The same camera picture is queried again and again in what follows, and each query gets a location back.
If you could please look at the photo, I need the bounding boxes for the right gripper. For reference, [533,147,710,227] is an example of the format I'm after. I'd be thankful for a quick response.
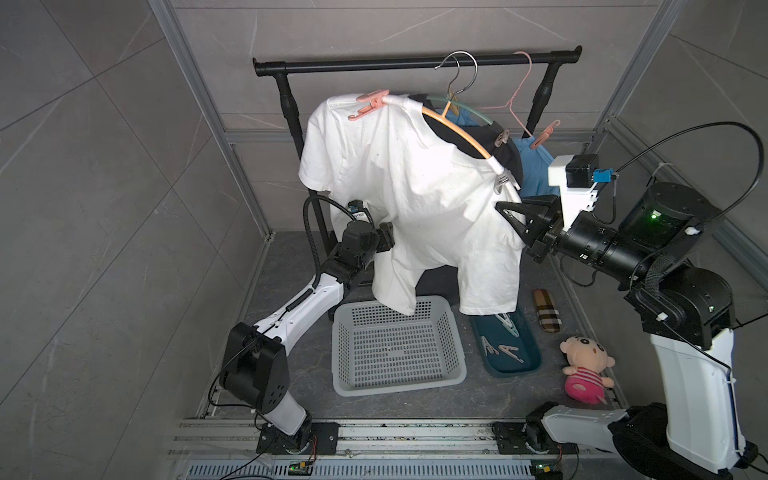
[495,196,646,291]

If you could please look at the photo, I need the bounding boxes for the light blue t-shirt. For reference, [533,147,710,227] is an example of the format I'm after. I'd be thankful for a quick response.
[443,107,562,199]

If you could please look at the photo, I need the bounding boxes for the grey white clothespin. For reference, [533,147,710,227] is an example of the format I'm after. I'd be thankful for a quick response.
[494,169,520,195]

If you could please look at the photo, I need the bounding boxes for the dark grey garment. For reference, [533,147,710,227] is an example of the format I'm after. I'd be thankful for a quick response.
[425,103,524,190]

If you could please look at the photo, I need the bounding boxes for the white garment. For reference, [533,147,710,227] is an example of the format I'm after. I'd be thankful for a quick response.
[299,94,524,316]

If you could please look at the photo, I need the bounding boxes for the pink wire hanger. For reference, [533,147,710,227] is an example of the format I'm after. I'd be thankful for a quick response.
[479,50,533,137]

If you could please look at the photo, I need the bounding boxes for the orange plastic hanger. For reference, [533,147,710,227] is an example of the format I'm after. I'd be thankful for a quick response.
[419,49,494,161]

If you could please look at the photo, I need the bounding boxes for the yellow clothespin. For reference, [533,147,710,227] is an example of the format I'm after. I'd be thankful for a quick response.
[446,100,460,117]

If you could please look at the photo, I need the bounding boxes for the salmon pink clothespin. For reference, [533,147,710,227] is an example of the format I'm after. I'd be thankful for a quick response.
[348,89,390,121]

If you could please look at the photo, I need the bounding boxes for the green plastic hanger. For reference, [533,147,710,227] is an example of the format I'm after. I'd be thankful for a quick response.
[425,56,495,127]

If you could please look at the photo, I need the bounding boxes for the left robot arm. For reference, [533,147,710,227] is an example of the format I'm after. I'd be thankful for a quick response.
[212,194,394,452]

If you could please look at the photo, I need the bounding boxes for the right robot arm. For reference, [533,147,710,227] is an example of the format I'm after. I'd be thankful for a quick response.
[495,154,760,479]

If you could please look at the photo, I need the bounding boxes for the clothespins in tray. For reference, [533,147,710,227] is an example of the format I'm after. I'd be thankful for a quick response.
[475,313,526,371]

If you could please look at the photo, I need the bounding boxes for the plaid case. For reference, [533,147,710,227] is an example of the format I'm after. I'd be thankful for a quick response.
[533,289,562,333]

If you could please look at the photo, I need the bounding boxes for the white laundry basket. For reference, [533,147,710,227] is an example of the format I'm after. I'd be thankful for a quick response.
[332,296,467,397]

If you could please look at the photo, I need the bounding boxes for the teal clothespin tray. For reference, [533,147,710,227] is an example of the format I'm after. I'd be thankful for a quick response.
[469,312,542,378]

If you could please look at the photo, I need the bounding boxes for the pink plush doll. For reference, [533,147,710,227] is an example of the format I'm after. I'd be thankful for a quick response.
[559,336,616,405]

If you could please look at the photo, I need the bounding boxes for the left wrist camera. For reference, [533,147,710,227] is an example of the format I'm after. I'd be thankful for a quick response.
[347,200,374,225]

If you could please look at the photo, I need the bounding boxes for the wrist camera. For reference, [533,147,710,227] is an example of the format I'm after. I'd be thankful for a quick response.
[547,154,616,231]
[347,200,374,225]

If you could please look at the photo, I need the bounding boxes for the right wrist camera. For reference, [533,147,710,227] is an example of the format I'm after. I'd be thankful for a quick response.
[547,154,616,231]

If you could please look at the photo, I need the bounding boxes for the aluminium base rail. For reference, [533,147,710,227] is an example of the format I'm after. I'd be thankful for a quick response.
[164,419,640,479]

